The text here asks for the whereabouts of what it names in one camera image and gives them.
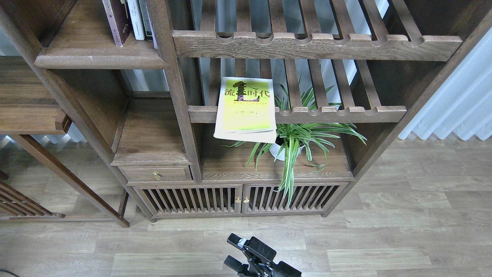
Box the white curtain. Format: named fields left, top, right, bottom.
left=399, top=30, right=492, bottom=140

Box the dark wooden bookshelf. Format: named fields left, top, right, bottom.
left=1, top=0, right=491, bottom=219

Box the white upright book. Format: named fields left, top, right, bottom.
left=126, top=0, right=146, bottom=40

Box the pale purple upright book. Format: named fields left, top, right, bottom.
left=146, top=1, right=158, bottom=49

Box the dark maroon cover book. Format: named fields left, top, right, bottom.
left=102, top=0, right=131, bottom=47

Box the yellow green cover book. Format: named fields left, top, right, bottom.
left=214, top=77, right=277, bottom=144

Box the brass drawer knob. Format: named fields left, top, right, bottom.
left=153, top=171, right=161, bottom=180

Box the green spider plant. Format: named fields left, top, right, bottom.
left=246, top=87, right=367, bottom=205

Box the dark upright book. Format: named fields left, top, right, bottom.
left=138, top=0, right=153, bottom=41

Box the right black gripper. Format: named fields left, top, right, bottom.
left=224, top=233, right=302, bottom=277

